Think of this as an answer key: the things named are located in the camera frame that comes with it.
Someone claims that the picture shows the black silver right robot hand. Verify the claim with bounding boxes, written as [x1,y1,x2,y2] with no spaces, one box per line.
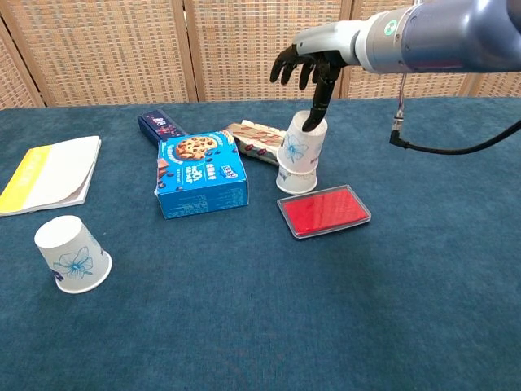
[269,19,362,133]

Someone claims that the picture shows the blue cookie box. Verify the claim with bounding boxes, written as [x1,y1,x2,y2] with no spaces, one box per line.
[153,130,249,221]

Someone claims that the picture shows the yellow white notebook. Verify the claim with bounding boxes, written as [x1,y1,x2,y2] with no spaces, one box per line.
[0,135,103,217]

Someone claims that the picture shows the dark blue narrow box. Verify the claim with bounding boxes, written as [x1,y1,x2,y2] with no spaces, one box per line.
[137,108,188,144]

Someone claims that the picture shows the blue table cloth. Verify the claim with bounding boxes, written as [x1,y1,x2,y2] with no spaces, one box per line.
[0,96,521,391]

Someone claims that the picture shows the red white wrapped snack pack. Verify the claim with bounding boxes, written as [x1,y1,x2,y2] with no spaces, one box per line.
[222,119,288,166]

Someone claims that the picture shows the white paper cup blue flower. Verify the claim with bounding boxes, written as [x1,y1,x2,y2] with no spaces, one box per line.
[33,215,113,295]
[277,109,329,174]
[275,161,318,195]

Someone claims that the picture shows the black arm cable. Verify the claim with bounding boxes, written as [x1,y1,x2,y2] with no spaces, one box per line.
[389,72,521,156]

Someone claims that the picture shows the red ink pad clear case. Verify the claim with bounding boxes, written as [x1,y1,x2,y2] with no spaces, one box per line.
[277,184,372,240]

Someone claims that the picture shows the woven bamboo folding screen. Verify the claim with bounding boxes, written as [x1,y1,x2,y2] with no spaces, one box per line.
[0,0,521,109]

